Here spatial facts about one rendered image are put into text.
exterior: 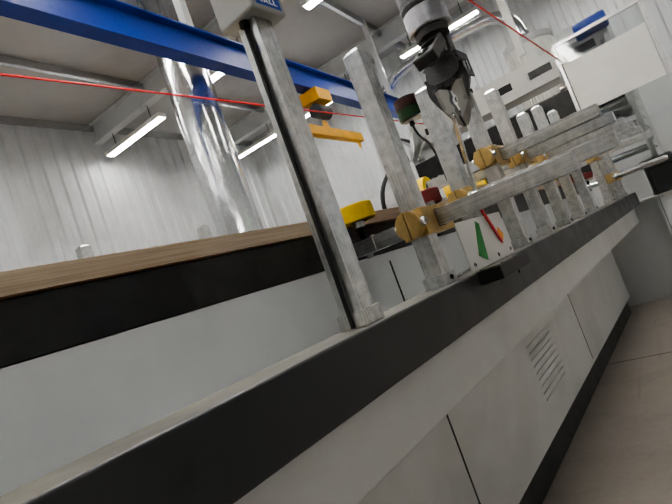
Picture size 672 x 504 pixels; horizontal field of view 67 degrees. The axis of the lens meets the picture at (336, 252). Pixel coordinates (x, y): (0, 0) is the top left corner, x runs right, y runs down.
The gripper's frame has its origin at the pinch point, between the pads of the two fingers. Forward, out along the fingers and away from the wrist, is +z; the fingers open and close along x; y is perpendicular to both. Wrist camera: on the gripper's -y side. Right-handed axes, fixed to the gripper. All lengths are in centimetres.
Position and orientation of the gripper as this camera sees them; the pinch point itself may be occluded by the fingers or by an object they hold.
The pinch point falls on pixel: (462, 119)
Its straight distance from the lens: 108.5
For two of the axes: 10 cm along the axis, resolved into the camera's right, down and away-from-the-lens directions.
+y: 5.8, -1.5, 8.0
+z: 3.4, 9.4, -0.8
